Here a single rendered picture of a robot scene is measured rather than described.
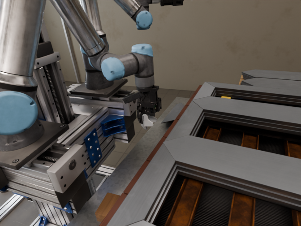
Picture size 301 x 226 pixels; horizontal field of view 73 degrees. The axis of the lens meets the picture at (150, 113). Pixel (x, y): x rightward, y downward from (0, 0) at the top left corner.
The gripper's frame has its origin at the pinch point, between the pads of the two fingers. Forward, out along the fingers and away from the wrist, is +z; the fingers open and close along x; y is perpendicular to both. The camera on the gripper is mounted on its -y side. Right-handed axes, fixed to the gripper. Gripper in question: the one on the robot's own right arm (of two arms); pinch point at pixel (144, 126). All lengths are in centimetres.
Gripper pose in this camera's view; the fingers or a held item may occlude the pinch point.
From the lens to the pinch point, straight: 90.8
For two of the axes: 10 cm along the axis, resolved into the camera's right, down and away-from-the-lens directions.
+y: 9.0, 1.6, -4.1
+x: 4.4, -4.6, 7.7
